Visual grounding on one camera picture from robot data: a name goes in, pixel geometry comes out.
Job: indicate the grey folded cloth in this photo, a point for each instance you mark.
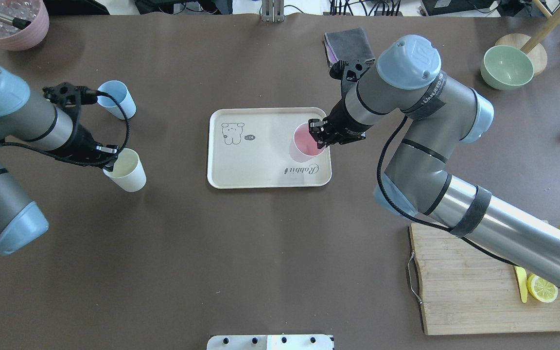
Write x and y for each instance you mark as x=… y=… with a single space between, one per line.
x=351 y=45

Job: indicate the wooden glass stand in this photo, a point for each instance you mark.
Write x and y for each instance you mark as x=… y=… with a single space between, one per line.
x=531 y=46

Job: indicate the blue plastic cup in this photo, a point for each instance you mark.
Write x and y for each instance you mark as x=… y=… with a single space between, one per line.
x=122 y=106

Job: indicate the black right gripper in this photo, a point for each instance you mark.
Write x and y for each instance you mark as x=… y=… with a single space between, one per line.
x=343 y=124

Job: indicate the pink plastic cup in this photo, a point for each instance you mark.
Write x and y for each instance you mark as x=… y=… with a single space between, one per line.
x=303 y=147

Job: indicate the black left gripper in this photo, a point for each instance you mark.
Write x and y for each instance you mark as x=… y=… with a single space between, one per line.
x=81 y=139

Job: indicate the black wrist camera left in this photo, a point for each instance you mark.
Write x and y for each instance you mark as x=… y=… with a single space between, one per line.
x=66 y=94

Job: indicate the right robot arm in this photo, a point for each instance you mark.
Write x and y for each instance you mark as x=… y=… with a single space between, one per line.
x=488 y=174

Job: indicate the cream plastic cup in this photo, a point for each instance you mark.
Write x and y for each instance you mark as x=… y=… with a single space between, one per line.
x=127 y=172

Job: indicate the beige rabbit tray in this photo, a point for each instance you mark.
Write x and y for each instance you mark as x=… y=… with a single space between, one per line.
x=255 y=148

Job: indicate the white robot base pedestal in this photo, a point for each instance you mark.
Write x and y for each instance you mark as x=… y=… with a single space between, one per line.
x=271 y=342

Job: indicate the wooden cutting board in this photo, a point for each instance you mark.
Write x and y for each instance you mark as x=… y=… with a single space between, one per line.
x=463 y=291

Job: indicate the pink folded cloth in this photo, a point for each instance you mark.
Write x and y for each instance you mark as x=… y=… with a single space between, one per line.
x=331 y=58

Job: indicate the green bowl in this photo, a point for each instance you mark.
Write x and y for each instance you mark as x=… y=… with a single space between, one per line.
x=506 y=68

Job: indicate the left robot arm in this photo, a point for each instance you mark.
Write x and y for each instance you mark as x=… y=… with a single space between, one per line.
x=46 y=122

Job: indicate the pink bowl with ice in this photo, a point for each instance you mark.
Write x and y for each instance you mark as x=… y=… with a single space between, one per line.
x=12 y=39

